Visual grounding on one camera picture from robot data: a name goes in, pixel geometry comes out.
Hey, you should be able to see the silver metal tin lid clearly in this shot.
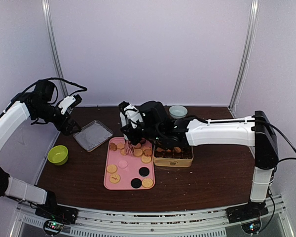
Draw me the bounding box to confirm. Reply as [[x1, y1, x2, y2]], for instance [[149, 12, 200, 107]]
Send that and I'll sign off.
[[73, 120, 113, 152]]

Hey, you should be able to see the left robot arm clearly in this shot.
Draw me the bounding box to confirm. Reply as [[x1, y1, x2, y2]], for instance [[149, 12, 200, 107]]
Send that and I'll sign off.
[[0, 78, 87, 219]]

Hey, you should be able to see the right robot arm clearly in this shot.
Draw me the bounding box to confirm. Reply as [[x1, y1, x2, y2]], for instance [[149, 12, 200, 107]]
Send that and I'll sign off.
[[118, 101, 281, 218]]

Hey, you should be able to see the green bowl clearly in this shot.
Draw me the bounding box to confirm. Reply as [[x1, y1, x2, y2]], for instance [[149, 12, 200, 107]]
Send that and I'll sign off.
[[47, 145, 69, 166]]

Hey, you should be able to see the pink round cookie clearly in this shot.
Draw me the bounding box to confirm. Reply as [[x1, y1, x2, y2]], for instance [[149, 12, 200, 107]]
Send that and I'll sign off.
[[118, 160, 128, 169]]

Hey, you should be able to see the gold cookie tin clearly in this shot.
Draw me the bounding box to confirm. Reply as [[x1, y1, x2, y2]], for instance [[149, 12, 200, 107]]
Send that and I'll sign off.
[[152, 146, 194, 167]]

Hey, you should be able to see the pale blue ceramic bowl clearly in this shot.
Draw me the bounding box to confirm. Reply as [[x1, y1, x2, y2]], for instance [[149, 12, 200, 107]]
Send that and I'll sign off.
[[169, 105, 188, 119]]

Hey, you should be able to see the black sandwich cookie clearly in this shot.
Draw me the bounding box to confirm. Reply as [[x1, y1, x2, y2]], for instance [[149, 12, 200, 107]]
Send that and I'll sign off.
[[139, 167, 150, 177], [131, 178, 142, 189]]

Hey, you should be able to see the pink tray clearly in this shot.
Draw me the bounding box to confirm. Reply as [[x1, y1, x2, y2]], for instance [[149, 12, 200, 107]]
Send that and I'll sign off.
[[104, 137, 155, 191]]

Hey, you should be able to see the yellow round cookie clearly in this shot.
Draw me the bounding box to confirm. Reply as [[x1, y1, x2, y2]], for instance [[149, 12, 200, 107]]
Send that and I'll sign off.
[[142, 178, 154, 188]]

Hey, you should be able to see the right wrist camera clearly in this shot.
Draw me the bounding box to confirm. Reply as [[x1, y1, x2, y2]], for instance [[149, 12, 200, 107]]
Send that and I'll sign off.
[[139, 101, 169, 129]]

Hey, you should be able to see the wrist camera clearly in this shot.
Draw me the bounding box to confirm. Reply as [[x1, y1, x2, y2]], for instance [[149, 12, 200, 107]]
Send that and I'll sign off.
[[139, 101, 169, 129], [34, 80, 59, 105]]

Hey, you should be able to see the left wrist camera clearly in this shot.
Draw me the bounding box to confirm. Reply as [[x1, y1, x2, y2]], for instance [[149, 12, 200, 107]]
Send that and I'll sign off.
[[34, 80, 59, 105]]

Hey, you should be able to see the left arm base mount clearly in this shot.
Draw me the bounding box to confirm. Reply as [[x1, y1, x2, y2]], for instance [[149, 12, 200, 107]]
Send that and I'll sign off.
[[33, 204, 78, 225]]

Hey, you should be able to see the aluminium corner post left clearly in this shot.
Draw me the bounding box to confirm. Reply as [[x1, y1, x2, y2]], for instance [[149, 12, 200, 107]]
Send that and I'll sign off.
[[41, 0, 70, 97]]

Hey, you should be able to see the aluminium corner post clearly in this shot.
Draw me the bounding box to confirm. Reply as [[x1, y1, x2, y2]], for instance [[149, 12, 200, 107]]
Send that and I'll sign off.
[[229, 0, 259, 116], [41, 0, 70, 97]]

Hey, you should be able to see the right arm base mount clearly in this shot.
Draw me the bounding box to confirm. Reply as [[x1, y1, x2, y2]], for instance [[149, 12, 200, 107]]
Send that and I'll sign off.
[[226, 202, 268, 223]]

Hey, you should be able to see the aluminium corner post right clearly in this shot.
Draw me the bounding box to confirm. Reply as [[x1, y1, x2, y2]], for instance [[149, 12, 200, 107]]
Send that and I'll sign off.
[[229, 0, 259, 116]]

